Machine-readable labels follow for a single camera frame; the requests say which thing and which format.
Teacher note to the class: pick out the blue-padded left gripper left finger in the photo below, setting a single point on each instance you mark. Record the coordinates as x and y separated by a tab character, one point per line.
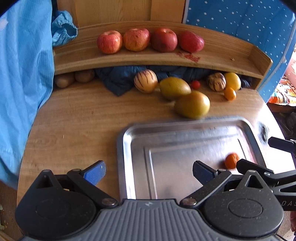
85	182

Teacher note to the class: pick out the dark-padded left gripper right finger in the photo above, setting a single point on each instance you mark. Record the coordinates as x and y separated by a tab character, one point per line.
212	180

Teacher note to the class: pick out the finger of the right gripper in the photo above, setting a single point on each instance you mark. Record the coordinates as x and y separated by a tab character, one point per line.
282	144
267	175

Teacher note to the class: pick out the small orange tangerine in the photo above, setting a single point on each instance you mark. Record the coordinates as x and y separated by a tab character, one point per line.
231	161

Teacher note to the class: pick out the silver metal tray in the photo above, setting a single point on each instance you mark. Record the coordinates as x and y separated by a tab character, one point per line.
155	160

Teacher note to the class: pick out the small orange kumquat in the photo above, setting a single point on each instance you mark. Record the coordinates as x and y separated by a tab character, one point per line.
230	94

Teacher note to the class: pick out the yellow-green pear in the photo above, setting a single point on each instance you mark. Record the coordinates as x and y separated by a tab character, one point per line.
194	105

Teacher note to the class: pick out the yellow lemon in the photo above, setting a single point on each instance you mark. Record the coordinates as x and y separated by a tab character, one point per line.
232	80

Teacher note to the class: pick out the dark striped pepino melon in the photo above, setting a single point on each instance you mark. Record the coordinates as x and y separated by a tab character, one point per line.
216	81

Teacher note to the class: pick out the small red tomato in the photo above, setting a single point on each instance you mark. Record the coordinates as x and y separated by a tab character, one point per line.
195	85

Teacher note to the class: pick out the green-yellow mango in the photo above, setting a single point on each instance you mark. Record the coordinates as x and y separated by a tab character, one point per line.
173	88

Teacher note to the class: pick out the left brown kiwi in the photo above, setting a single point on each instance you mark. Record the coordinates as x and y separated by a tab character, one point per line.
64	80

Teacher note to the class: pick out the brown kiwi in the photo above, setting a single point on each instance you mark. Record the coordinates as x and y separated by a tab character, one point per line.
64	80
84	76

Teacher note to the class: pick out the dark blue cloth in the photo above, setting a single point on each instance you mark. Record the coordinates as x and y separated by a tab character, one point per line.
120	79

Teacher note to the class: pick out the wooden raised shelf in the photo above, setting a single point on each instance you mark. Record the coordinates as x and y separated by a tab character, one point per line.
222	52

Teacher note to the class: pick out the striped cream pepino melon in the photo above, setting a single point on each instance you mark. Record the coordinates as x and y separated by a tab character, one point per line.
145	81

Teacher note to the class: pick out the blue polka dot fabric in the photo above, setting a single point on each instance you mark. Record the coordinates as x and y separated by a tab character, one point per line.
270	25

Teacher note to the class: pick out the rightmost red apple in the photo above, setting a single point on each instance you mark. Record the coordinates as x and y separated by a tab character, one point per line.
190	42

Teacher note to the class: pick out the leftmost red-yellow apple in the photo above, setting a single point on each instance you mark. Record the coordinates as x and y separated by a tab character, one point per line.
110	42

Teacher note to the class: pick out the red-yellow apple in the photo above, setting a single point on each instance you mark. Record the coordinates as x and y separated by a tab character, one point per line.
136	39
110	42

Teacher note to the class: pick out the light blue garment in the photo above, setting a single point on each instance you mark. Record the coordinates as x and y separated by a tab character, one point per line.
29	32

